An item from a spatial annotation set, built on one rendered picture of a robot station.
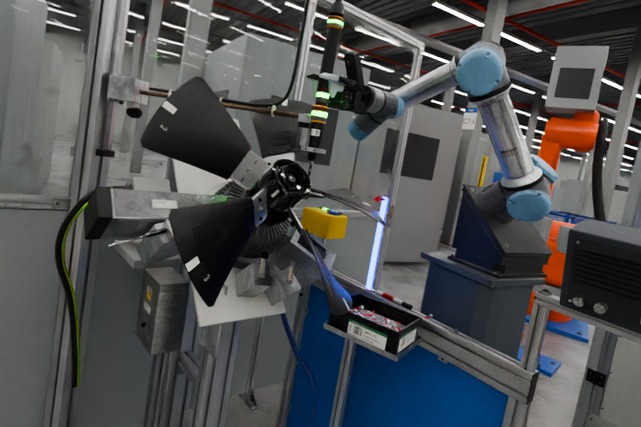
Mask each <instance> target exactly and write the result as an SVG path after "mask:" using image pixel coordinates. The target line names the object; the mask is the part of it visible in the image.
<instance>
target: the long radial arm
mask: <svg viewBox="0 0 641 427"><path fill-rule="evenodd" d="M111 194H112V206H113V218H112V220H111V222H110V223H109V225H108V226H107V228H106V230H105V231H104V233H103V234H102V235H101V237H100V238H99V239H131V238H132V237H136V236H140V235H144V233H146V232H148V231H149V230H151V228H152V227H153V226H154V225H155V224H159V223H163V222H165V220H167V219H169V213H170V211H171V209H177V208H184V207H191V206H196V205H203V204H209V203H215V202H220V201H226V200H228V199H227V196H226V195H212V194H197V193H168V192H153V191H139V190H123V189H111Z"/></svg>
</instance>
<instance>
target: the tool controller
mask: <svg viewBox="0 0 641 427"><path fill-rule="evenodd" d="M559 303H560V305H562V306H565V307H567V308H570V309H572V310H575V311H577V312H580V313H583V314H586V315H590V316H593V317H596V318H598V319H601V320H604V321H607V322H608V323H611V324H614V325H617V326H619V327H622V328H625V329H628V330H630V331H633V332H636V333H638V334H640V335H641V229H636V228H632V227H627V226H622V225H618V224H613V223H609V222H604V221H599V220H594V219H590V218H586V219H585V220H583V221H582V222H580V223H578V224H577V225H575V226H574V227H572V228H571V229H569V237H568V244H567V251H566V258H565V266H564V272H563V280H562V287H561V294H560V301H559Z"/></svg>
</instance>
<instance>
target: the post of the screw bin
mask: <svg viewBox="0 0 641 427"><path fill-rule="evenodd" d="M357 345H358V344H357V343H355V342H353V341H351V340H349V339H347V338H346V339H345V341H344V346H343V351H342V357H341V366H340V371H339V376H338V382H337V387H336V392H335V397H334V402H333V408H332V413H331V418H330V423H329V427H342V422H343V417H344V411H345V406H346V401H347V396H348V391H349V386H350V380H351V376H352V371H353V365H354V360H355V355H356V350H357Z"/></svg>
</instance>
